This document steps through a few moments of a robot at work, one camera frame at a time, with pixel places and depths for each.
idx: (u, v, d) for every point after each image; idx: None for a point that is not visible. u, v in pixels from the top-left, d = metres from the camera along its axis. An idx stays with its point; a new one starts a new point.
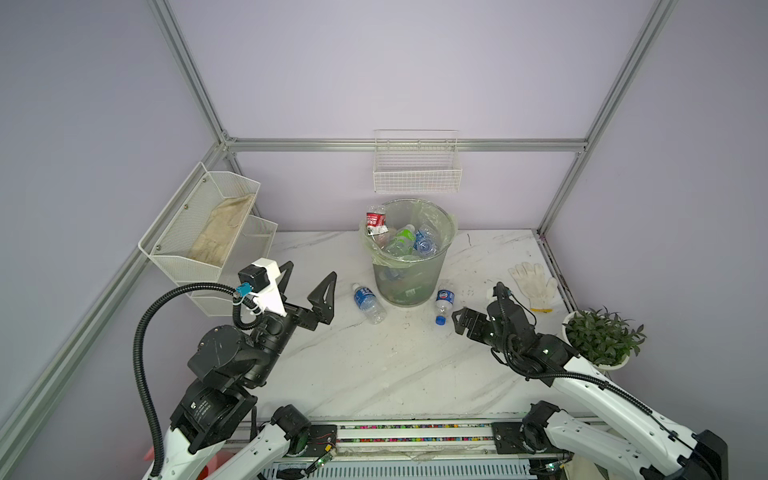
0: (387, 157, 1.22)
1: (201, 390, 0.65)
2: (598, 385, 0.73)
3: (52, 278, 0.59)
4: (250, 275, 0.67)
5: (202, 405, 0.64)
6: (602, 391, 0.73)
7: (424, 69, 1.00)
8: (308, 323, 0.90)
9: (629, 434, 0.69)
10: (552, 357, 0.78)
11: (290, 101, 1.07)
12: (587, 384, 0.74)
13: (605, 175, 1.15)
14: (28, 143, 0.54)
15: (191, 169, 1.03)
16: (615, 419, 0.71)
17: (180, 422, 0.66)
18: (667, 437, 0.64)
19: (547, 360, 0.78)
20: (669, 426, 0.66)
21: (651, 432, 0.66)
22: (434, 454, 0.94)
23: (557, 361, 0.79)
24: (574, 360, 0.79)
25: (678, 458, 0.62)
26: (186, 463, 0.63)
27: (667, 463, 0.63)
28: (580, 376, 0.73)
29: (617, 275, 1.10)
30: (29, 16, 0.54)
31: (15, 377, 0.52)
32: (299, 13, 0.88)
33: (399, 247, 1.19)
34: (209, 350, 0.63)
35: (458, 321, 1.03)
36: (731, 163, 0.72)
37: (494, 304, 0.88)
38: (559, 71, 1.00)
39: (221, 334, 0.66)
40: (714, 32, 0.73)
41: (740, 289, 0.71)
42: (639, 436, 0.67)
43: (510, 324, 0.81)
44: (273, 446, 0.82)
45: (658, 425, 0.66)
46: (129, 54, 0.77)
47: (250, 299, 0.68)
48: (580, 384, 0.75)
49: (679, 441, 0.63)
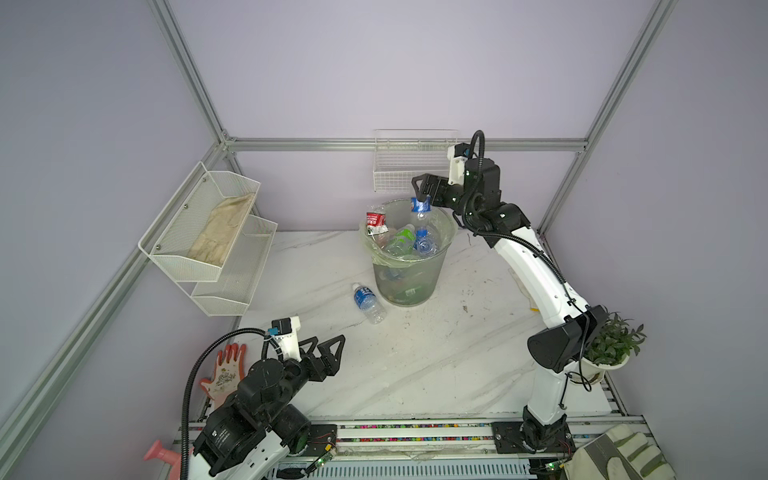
0: (386, 157, 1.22)
1: (220, 419, 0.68)
2: (532, 253, 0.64)
3: (52, 278, 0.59)
4: (279, 322, 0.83)
5: (222, 433, 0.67)
6: (534, 258, 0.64)
7: (424, 69, 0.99)
8: (317, 374, 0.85)
9: (535, 296, 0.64)
10: (509, 222, 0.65)
11: (290, 100, 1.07)
12: (523, 250, 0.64)
13: (605, 175, 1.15)
14: (26, 145, 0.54)
15: (191, 168, 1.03)
16: (528, 281, 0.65)
17: (202, 448, 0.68)
18: (566, 302, 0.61)
19: (501, 224, 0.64)
20: (572, 294, 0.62)
21: (555, 295, 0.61)
22: (435, 454, 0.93)
23: (511, 228, 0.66)
24: (525, 230, 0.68)
25: (565, 317, 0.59)
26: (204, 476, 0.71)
27: (553, 319, 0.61)
28: (518, 239, 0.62)
29: (617, 275, 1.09)
30: (28, 16, 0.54)
31: (14, 379, 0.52)
32: (299, 15, 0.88)
33: (399, 247, 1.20)
34: (258, 375, 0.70)
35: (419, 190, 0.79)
36: (729, 163, 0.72)
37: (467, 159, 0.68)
38: (557, 71, 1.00)
39: (268, 362, 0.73)
40: (714, 33, 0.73)
41: (740, 288, 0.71)
42: (543, 298, 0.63)
43: (479, 185, 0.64)
44: (269, 456, 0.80)
45: (564, 291, 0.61)
46: (130, 55, 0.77)
47: (275, 340, 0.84)
48: (517, 248, 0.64)
49: (573, 306, 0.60)
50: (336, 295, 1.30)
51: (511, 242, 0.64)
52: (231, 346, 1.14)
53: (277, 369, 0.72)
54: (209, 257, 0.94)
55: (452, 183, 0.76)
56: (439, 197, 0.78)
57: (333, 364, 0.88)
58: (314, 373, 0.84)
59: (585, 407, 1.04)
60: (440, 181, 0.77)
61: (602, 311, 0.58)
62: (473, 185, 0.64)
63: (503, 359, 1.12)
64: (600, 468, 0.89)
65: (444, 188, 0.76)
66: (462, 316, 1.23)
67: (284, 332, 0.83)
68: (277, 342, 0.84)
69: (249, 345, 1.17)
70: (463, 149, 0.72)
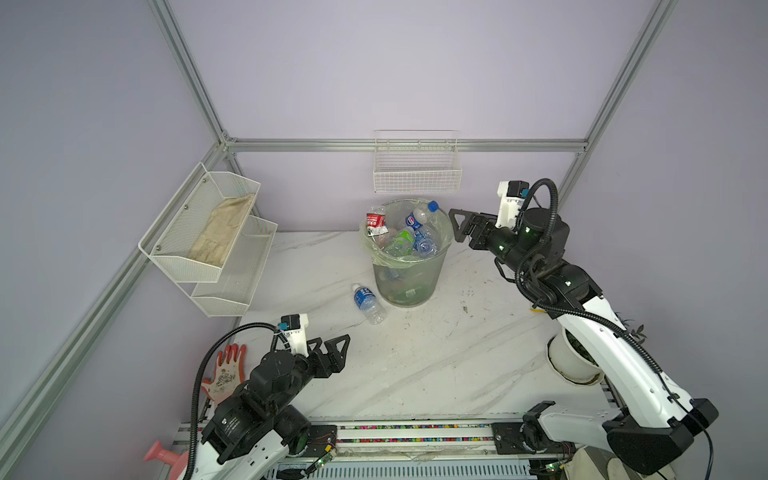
0: (386, 157, 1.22)
1: (230, 407, 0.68)
2: (613, 333, 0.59)
3: (52, 279, 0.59)
4: (287, 318, 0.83)
5: (231, 422, 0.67)
6: (615, 340, 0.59)
7: (423, 69, 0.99)
8: (322, 371, 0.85)
9: (621, 384, 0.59)
10: (575, 291, 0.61)
11: (290, 101, 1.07)
12: (601, 328, 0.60)
13: (605, 175, 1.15)
14: (28, 145, 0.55)
15: (191, 169, 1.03)
16: (612, 367, 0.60)
17: (210, 436, 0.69)
18: (665, 399, 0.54)
19: (567, 293, 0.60)
20: (671, 388, 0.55)
21: (650, 389, 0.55)
22: (434, 454, 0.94)
23: (576, 296, 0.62)
24: (595, 299, 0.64)
25: (669, 419, 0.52)
26: (213, 472, 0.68)
27: (652, 421, 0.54)
28: (598, 318, 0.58)
29: (617, 274, 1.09)
30: (29, 17, 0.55)
31: (15, 379, 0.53)
32: (299, 14, 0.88)
33: (398, 248, 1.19)
34: (269, 365, 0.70)
35: (460, 225, 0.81)
36: (729, 162, 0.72)
37: (533, 212, 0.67)
38: (558, 70, 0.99)
39: (281, 353, 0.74)
40: (714, 32, 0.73)
41: (741, 287, 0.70)
42: (632, 389, 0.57)
43: (547, 243, 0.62)
44: (270, 453, 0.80)
45: (661, 384, 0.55)
46: (130, 55, 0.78)
47: (284, 335, 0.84)
48: (593, 326, 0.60)
49: (675, 403, 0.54)
50: (336, 295, 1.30)
51: (584, 317, 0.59)
52: (231, 346, 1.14)
53: (289, 360, 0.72)
54: (209, 258, 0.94)
55: (499, 225, 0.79)
56: (482, 240, 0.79)
57: (338, 361, 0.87)
58: (319, 368, 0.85)
59: (589, 404, 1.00)
60: (485, 224, 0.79)
61: (709, 407, 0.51)
62: (543, 243, 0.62)
63: (504, 359, 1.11)
64: (600, 468, 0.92)
65: (489, 231, 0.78)
66: (462, 316, 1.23)
67: (293, 327, 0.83)
68: (286, 337, 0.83)
69: (249, 345, 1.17)
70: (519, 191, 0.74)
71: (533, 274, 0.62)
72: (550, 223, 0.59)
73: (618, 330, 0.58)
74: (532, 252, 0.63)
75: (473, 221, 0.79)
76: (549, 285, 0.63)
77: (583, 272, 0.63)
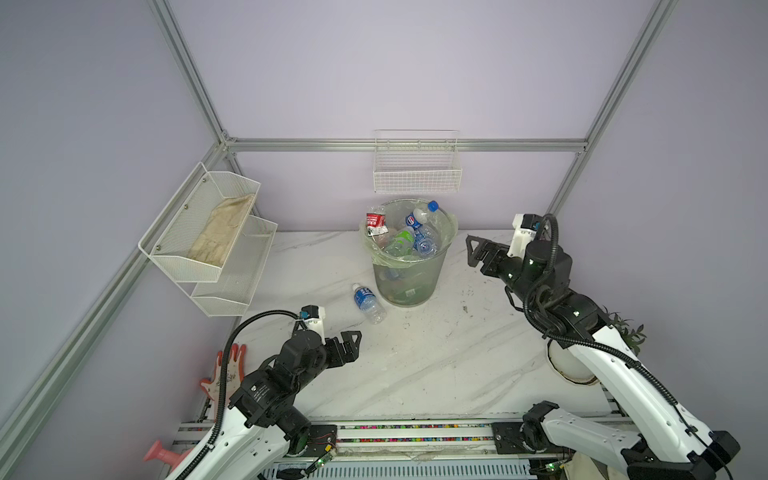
0: (387, 157, 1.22)
1: (259, 378, 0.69)
2: (625, 364, 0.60)
3: (52, 279, 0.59)
4: (309, 307, 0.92)
5: (259, 390, 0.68)
6: (628, 370, 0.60)
7: (423, 69, 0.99)
8: (338, 359, 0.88)
9: (638, 416, 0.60)
10: (584, 321, 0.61)
11: (290, 101, 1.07)
12: (612, 359, 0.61)
13: (605, 175, 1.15)
14: (28, 145, 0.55)
15: (191, 169, 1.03)
16: (628, 399, 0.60)
17: (236, 403, 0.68)
18: (684, 432, 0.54)
19: (577, 323, 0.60)
20: (688, 420, 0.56)
21: (667, 422, 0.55)
22: (434, 454, 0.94)
23: (586, 327, 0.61)
24: (605, 330, 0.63)
25: (688, 453, 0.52)
26: (240, 436, 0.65)
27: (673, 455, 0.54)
28: (608, 350, 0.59)
29: (617, 274, 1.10)
30: (29, 17, 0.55)
31: (14, 379, 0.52)
32: (299, 13, 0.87)
33: (398, 248, 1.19)
34: (301, 339, 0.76)
35: (472, 252, 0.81)
36: (729, 162, 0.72)
37: (536, 244, 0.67)
38: (559, 69, 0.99)
39: (308, 332, 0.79)
40: (714, 32, 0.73)
41: (740, 287, 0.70)
42: (650, 421, 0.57)
43: (551, 275, 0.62)
44: (273, 446, 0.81)
45: (677, 416, 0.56)
46: (130, 54, 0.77)
47: (305, 322, 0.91)
48: (605, 358, 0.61)
49: (694, 437, 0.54)
50: (336, 295, 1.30)
51: (596, 348, 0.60)
52: (231, 346, 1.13)
53: (317, 338, 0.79)
54: (209, 258, 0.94)
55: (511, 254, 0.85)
56: (494, 266, 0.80)
57: (354, 351, 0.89)
58: (336, 357, 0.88)
59: (588, 405, 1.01)
60: (497, 250, 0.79)
61: (729, 439, 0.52)
62: (548, 275, 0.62)
63: (504, 359, 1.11)
64: (601, 468, 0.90)
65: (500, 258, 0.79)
66: (463, 316, 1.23)
67: (313, 315, 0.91)
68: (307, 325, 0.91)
69: (249, 345, 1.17)
70: (532, 223, 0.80)
71: (540, 305, 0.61)
72: (553, 255, 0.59)
73: (630, 360, 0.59)
74: (539, 283, 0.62)
75: (486, 248, 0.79)
76: (556, 315, 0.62)
77: (591, 302, 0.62)
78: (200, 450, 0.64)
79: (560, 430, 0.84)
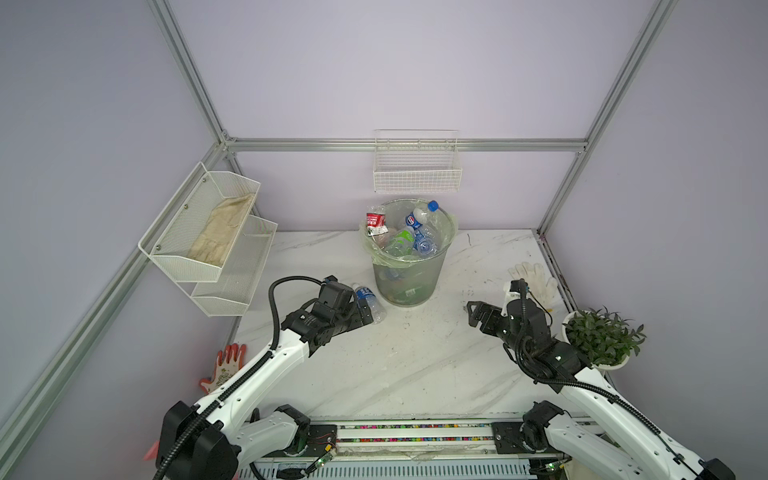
0: (387, 157, 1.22)
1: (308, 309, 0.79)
2: (608, 399, 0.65)
3: (53, 279, 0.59)
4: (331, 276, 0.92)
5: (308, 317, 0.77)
6: (611, 405, 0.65)
7: (424, 69, 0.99)
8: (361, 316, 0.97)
9: (632, 450, 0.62)
10: (566, 365, 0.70)
11: (290, 101, 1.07)
12: (595, 396, 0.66)
13: (605, 174, 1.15)
14: (27, 144, 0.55)
15: (191, 168, 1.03)
16: (618, 434, 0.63)
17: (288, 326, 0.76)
18: (672, 461, 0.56)
19: (560, 367, 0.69)
20: (676, 449, 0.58)
21: (655, 451, 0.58)
22: (434, 454, 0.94)
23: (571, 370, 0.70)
24: (587, 371, 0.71)
25: None
26: (295, 351, 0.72)
27: None
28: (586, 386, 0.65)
29: (618, 273, 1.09)
30: (28, 17, 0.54)
31: (15, 379, 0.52)
32: (299, 13, 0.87)
33: (398, 248, 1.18)
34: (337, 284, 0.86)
35: (473, 313, 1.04)
36: (729, 162, 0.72)
37: (514, 303, 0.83)
38: (559, 70, 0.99)
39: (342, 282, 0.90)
40: (713, 32, 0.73)
41: (740, 287, 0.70)
42: (641, 454, 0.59)
43: (528, 326, 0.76)
44: (289, 421, 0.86)
45: (663, 445, 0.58)
46: (129, 54, 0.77)
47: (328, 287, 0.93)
48: (588, 395, 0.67)
49: (683, 465, 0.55)
50: None
51: (578, 386, 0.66)
52: (231, 346, 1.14)
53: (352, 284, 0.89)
54: (209, 258, 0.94)
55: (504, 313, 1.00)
56: (492, 325, 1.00)
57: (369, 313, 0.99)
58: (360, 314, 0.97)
59: None
60: (490, 310, 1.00)
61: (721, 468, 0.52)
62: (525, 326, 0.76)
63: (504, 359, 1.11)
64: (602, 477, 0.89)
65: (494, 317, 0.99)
66: (463, 316, 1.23)
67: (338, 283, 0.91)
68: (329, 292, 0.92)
69: (249, 345, 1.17)
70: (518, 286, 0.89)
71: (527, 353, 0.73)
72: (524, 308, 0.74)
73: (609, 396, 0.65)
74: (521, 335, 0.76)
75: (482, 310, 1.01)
76: (543, 362, 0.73)
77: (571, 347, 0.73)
78: (262, 355, 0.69)
79: (566, 442, 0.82)
